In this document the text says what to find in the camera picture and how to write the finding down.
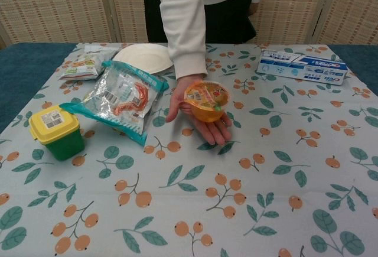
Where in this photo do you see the person's right forearm white sleeve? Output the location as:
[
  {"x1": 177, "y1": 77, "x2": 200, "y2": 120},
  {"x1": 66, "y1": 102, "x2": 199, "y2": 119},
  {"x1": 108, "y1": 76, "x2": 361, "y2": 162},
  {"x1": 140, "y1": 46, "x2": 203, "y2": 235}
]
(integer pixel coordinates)
[{"x1": 159, "y1": 0, "x2": 208, "y2": 81}]

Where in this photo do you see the blue white toothpaste box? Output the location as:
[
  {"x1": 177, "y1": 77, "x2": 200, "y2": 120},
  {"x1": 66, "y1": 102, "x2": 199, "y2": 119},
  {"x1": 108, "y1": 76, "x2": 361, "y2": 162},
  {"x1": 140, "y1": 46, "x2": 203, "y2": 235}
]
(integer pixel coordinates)
[{"x1": 255, "y1": 48, "x2": 350, "y2": 86}]

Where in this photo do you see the white paper plate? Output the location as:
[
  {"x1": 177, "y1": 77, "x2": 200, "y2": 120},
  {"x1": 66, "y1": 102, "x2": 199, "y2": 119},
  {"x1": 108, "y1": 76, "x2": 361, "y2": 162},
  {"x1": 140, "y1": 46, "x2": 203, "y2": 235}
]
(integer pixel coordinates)
[{"x1": 112, "y1": 43, "x2": 175, "y2": 71}]

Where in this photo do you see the green container yellow lid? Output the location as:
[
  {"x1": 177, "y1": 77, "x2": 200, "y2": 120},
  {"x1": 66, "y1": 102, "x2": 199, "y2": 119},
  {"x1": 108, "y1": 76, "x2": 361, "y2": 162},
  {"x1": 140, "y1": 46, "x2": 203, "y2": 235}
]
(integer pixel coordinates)
[{"x1": 28, "y1": 105, "x2": 86, "y2": 162}]

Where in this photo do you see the fruit leaf print tablecloth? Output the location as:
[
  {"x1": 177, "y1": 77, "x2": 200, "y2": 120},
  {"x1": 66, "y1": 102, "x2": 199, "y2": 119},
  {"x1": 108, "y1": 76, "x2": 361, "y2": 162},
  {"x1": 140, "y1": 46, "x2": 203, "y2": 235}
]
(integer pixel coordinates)
[{"x1": 0, "y1": 43, "x2": 378, "y2": 257}]

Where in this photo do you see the woven bamboo folding screen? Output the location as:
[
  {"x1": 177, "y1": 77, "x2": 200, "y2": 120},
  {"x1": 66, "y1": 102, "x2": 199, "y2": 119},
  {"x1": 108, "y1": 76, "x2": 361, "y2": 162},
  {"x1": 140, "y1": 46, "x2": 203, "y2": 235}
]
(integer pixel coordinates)
[{"x1": 0, "y1": 0, "x2": 378, "y2": 50}]

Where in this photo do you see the person's right hand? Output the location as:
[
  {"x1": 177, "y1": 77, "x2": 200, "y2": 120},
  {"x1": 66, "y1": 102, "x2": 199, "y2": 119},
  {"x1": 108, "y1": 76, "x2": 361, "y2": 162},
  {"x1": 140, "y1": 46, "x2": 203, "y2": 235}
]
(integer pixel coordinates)
[{"x1": 165, "y1": 73, "x2": 234, "y2": 146}]

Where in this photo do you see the white green snack bag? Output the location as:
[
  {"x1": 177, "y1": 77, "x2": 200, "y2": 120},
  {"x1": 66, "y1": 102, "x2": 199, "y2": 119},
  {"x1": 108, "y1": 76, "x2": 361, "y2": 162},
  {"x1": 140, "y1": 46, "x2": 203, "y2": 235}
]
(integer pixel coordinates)
[{"x1": 57, "y1": 44, "x2": 119, "y2": 81}]

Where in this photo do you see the small orange snack packet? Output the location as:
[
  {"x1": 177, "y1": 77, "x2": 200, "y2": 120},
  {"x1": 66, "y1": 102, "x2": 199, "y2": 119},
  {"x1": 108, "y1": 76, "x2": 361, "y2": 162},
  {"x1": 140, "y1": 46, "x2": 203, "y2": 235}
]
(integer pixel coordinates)
[{"x1": 184, "y1": 80, "x2": 233, "y2": 124}]

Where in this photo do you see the clear teal sausage packet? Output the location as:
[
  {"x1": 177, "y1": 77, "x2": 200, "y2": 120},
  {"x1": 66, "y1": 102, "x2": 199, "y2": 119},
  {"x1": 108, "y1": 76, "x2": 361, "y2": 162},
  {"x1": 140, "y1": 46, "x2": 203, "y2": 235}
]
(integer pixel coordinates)
[{"x1": 60, "y1": 60, "x2": 170, "y2": 148}]

